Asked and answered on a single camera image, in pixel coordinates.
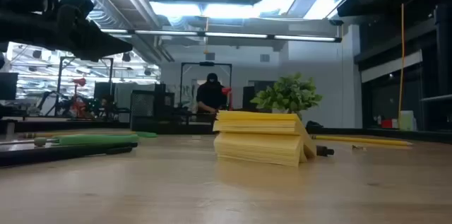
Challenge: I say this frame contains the long ceiling light bar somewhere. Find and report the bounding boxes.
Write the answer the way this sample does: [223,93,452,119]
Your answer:
[100,28,343,44]

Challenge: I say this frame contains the black computer monitor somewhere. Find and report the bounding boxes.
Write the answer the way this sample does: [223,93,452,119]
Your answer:
[0,72,19,101]

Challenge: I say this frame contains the green-handled scissors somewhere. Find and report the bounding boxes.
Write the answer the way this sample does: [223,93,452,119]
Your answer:
[0,133,139,147]

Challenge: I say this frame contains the yellow hanging cable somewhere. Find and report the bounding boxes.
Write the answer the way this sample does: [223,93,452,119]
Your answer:
[398,3,406,121]

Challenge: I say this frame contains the green plant white pot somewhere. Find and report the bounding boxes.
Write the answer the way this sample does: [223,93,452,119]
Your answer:
[249,72,323,121]

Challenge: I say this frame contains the black marker pen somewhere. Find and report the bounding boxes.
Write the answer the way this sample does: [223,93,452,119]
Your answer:
[316,145,335,158]

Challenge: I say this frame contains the light green box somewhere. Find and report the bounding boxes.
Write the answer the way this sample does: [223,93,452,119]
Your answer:
[399,110,415,132]

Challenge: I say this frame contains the black pen with clip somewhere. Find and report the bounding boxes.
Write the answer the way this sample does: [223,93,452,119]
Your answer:
[0,141,139,167]

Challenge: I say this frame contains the yellow pencil pink eraser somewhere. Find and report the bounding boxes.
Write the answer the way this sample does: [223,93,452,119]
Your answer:
[312,134,413,147]

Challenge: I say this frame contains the black gantry rig frame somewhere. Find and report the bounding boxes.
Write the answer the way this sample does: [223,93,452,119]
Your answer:
[179,61,233,114]
[55,56,114,117]

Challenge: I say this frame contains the yellow sticky note pad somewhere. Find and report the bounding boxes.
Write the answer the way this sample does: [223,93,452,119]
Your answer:
[213,110,318,167]

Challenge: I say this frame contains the person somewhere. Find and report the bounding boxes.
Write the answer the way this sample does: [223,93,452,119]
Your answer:
[196,72,229,114]

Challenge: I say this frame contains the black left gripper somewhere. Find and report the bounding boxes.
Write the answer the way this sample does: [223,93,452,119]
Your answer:
[0,0,133,63]

